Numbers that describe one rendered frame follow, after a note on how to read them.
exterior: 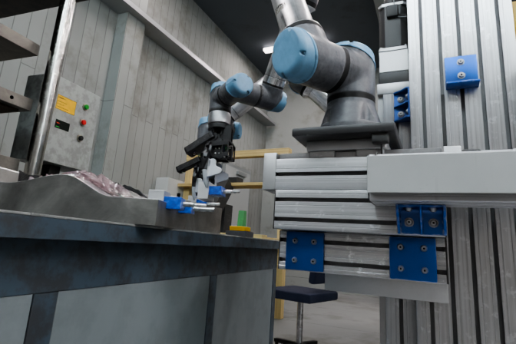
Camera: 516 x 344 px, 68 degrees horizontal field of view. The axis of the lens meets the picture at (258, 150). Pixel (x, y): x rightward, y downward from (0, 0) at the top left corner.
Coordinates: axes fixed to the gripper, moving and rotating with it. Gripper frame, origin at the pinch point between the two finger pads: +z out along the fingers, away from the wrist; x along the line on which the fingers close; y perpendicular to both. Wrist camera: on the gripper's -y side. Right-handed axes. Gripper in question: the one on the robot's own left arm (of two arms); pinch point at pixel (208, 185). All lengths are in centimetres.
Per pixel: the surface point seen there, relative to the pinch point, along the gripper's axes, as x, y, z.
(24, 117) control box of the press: 15, -98, -37
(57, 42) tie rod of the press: 1, -74, -63
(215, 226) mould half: 11.6, -1.1, 11.2
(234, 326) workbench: 32, 1, 44
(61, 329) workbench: -47, -6, 37
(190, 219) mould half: -5.3, -2.7, 11.6
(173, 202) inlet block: -32.7, 5.8, 11.7
